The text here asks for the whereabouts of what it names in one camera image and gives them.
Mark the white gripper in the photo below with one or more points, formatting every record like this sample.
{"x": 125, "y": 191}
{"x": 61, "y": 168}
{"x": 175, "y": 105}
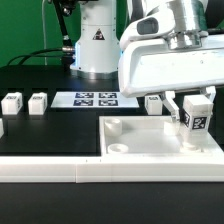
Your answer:
{"x": 167, "y": 49}

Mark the white square table top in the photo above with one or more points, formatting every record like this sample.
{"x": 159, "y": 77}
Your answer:
{"x": 152, "y": 136}

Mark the white L-shaped obstacle fence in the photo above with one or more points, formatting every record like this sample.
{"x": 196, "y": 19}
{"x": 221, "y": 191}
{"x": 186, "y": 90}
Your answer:
{"x": 111, "y": 168}

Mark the white marker plate with tags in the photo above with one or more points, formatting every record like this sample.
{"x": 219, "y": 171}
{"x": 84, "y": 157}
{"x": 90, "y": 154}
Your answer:
{"x": 93, "y": 100}

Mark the white block at left edge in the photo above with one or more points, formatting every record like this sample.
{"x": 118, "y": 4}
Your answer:
{"x": 1, "y": 128}

